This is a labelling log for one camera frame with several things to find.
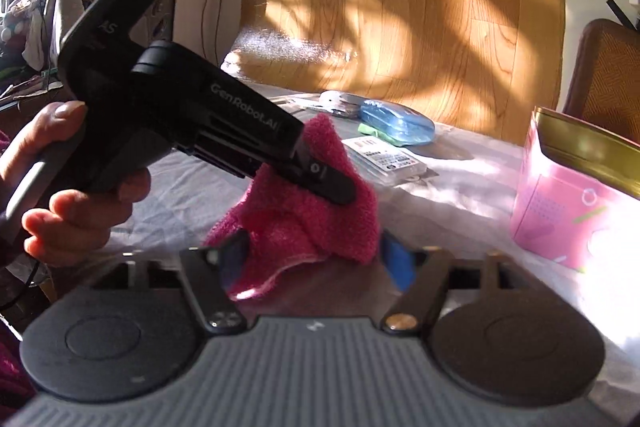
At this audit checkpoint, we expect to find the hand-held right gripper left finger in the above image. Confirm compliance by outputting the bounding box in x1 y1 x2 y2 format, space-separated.
95 229 252 336

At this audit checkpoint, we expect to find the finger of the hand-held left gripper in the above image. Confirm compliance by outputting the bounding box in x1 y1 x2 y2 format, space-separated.
291 141 358 206

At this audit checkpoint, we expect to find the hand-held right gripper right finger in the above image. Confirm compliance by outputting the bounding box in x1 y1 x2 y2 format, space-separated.
380 229 542 339

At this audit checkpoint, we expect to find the pink towel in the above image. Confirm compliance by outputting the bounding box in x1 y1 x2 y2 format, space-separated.
202 113 379 302

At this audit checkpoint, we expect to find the clear labelled packet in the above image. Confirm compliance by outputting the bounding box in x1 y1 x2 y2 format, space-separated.
341 137 440 188

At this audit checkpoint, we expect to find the green cloth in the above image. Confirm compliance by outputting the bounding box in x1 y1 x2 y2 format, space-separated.
358 122 401 146

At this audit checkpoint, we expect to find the white tube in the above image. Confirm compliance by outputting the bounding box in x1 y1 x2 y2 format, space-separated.
318 90 368 118

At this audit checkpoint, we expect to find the blue translucent brush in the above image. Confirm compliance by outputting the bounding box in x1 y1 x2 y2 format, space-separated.
360 99 435 148

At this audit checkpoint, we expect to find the gold metal tin box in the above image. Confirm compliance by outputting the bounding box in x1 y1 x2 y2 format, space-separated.
510 107 640 273

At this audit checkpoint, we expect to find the person's left hand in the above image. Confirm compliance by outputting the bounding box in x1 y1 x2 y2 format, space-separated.
0 101 152 266

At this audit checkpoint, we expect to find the striped bed sheet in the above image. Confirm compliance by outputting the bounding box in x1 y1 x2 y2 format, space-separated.
107 79 640 408

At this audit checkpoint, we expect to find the clear plastic bag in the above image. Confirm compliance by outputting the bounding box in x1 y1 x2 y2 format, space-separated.
220 24 362 82

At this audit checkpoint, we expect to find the pile of clothes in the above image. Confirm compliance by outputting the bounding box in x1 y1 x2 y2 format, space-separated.
0 0 101 108

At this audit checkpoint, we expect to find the wooden panel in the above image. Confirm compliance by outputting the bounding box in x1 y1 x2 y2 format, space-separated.
240 0 571 135

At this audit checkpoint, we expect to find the maroon clothing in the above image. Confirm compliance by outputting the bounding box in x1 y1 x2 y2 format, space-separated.
0 324 38 414

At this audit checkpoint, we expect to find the black tape strip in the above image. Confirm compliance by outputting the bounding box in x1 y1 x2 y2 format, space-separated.
605 0 640 30

